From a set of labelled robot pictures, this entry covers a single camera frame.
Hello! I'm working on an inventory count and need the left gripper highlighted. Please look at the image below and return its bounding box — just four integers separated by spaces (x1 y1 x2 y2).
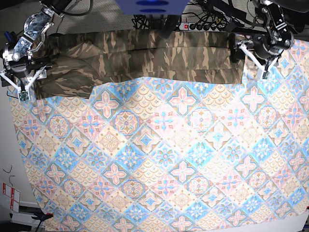
230 35 283 65

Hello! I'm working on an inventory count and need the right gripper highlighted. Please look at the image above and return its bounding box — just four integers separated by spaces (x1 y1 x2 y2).
1 57 52 84

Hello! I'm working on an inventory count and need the camouflage T-shirt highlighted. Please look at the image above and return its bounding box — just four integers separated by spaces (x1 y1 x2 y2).
34 29 245 100

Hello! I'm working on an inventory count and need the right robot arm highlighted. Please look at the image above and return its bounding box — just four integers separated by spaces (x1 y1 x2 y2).
0 0 71 94

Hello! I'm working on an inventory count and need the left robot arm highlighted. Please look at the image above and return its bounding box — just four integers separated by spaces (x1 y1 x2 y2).
228 0 294 65

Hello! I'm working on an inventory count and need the white power strip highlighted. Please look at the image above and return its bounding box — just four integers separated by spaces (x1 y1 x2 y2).
175 22 226 32

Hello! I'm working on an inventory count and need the red white label sticker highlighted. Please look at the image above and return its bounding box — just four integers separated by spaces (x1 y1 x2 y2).
0 182 21 213

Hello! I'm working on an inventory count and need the black clamp bottom left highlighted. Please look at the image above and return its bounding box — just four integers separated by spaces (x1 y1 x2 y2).
31 213 53 222

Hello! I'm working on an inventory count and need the patterned tile tablecloth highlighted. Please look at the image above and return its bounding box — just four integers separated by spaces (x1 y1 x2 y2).
9 40 309 232

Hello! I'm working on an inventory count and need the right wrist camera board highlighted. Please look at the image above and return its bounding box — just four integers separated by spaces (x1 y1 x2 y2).
18 91 29 101

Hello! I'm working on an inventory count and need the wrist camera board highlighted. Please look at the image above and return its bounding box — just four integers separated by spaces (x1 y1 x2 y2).
18 91 29 101
262 69 269 80

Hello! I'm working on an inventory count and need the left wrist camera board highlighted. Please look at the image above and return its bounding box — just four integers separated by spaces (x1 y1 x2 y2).
262 69 269 80

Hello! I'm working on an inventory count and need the blue handled clamp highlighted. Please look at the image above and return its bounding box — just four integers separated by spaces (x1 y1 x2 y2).
4 31 16 46

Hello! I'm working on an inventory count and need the black post under mount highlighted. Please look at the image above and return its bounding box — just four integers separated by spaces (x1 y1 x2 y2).
160 15 181 39

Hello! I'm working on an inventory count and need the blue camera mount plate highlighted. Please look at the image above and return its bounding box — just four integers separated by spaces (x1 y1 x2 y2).
116 0 189 15

